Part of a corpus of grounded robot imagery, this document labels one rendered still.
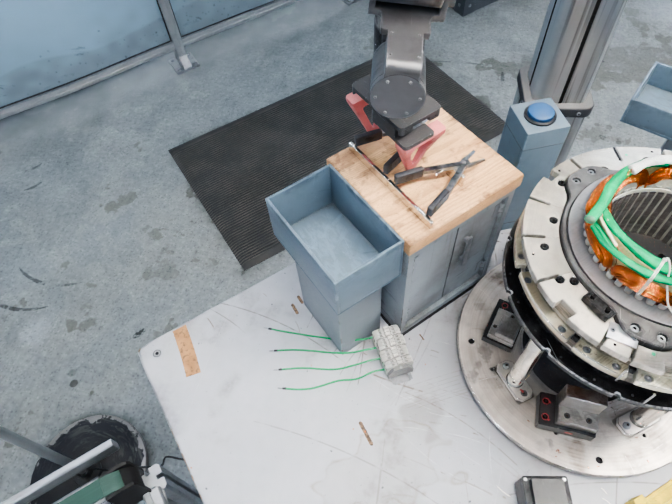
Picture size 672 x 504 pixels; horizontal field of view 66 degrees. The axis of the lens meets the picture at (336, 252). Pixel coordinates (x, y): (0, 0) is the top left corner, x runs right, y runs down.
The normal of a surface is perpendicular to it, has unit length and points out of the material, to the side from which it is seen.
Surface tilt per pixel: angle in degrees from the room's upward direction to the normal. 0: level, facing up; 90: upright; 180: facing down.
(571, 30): 90
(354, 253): 0
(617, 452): 0
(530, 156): 90
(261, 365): 0
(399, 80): 91
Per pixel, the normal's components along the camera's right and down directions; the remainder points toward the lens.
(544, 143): 0.21, 0.81
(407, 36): 0.07, -0.46
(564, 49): -0.08, 0.83
